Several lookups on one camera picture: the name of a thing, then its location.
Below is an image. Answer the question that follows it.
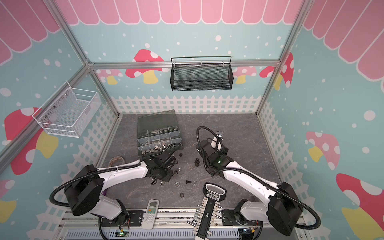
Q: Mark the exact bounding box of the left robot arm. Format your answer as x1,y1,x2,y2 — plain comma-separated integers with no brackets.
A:
49,143,182,227

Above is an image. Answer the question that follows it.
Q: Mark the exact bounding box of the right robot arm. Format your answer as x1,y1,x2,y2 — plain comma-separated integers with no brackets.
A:
196,126,321,236

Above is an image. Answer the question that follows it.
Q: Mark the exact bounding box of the grey plastic organizer box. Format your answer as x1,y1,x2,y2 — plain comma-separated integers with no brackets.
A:
137,110,182,156

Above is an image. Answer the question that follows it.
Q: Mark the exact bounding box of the white remote control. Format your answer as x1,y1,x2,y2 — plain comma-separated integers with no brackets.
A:
141,200,160,230

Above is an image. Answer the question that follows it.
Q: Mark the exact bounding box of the brown tape roll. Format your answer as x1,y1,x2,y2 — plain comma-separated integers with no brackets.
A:
109,156,125,167

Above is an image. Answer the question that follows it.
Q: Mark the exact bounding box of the black socket wrench rack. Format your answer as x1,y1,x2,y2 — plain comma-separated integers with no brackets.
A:
187,183,227,240

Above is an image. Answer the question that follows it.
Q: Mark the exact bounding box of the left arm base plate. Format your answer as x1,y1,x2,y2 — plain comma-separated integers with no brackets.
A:
102,210,144,228

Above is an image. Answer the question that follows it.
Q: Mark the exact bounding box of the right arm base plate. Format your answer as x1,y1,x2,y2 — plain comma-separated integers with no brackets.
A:
221,209,261,226

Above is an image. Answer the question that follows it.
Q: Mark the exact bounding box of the black mesh wall basket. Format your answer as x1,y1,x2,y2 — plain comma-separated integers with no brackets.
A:
170,56,234,91

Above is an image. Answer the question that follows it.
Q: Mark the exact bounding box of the white wire wall basket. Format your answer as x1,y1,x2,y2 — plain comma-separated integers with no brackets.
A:
32,82,102,138

